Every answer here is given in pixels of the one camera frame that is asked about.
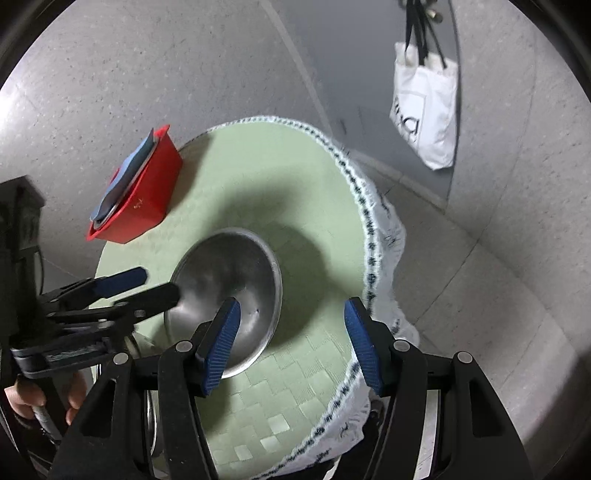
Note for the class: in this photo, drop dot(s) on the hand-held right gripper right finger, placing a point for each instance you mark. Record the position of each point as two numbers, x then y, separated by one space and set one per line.
364 346

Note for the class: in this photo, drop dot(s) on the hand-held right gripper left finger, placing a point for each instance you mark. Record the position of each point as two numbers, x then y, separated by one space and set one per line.
222 348

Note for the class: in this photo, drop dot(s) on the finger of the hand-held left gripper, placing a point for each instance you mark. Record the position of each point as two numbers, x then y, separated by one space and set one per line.
121 279
152 296

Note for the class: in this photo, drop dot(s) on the steel bowl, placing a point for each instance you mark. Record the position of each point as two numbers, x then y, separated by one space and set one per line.
231 272

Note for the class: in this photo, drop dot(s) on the person's left hand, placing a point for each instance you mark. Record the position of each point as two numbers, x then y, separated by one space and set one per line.
76 392

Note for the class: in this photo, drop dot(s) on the grey plate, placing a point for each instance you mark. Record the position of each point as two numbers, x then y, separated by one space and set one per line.
107 217

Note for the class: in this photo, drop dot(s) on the red plastic bin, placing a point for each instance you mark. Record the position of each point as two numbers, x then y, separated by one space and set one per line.
147 203

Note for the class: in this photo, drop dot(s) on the blue grey cloth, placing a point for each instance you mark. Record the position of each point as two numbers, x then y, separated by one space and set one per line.
121 180

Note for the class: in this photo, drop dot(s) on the green woven tablecloth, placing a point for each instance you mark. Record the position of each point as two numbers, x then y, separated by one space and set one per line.
277 194

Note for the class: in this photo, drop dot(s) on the white tote bag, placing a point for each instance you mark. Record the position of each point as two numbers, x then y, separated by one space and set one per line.
427 110

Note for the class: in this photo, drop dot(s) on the grey door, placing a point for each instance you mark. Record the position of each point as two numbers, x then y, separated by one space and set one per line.
351 55

